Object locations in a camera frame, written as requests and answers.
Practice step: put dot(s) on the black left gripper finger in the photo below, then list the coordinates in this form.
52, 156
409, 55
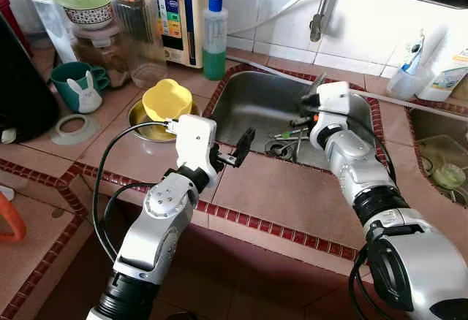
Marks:
244, 147

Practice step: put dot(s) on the steel tongs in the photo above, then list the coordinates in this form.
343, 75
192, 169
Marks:
287, 148

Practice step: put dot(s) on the yellow plastic bowl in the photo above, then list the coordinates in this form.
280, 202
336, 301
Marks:
167, 101

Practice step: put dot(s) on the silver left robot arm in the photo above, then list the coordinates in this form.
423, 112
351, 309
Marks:
157, 221

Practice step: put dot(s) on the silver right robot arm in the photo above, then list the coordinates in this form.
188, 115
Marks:
409, 254

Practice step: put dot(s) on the stainless steel sink basin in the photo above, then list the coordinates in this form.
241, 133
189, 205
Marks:
252, 104
439, 148

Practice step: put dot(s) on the clear plastic cup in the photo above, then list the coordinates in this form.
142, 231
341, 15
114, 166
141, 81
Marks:
404, 88

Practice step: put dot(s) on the green dish soap bottle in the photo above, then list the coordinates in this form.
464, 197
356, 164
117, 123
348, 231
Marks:
215, 53

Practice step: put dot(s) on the blue and white brush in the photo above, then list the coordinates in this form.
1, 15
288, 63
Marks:
412, 53

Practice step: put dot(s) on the clear plastic food container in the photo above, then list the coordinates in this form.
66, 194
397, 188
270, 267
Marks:
442, 147

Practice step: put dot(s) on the beige water ionizer machine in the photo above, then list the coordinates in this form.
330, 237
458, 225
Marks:
183, 17

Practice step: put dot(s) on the white detergent jug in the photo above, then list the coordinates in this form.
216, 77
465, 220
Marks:
450, 57

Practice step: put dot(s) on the clear pitcher with orange lid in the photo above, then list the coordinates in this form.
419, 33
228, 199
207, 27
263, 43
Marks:
139, 39

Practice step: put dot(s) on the green cup in sink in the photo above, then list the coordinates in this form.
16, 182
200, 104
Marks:
448, 176

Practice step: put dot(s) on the glass storage jar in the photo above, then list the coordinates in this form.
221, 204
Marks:
99, 55

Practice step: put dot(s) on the green rabbit mug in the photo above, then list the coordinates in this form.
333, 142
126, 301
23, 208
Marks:
73, 85

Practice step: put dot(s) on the black appliance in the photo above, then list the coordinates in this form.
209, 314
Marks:
25, 90

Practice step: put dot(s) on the patterned bowl with green lid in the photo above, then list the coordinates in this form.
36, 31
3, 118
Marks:
84, 4

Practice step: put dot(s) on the orange plastic item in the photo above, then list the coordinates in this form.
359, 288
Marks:
14, 229

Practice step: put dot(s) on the white translucent container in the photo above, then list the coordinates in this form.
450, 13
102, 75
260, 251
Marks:
45, 20

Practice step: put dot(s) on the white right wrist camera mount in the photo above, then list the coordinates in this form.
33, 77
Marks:
335, 97

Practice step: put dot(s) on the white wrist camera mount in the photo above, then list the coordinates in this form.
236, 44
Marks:
335, 97
196, 141

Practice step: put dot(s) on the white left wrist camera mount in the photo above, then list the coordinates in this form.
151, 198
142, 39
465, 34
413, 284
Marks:
196, 141

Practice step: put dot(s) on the grey wall faucet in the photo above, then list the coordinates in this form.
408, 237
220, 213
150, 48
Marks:
320, 13

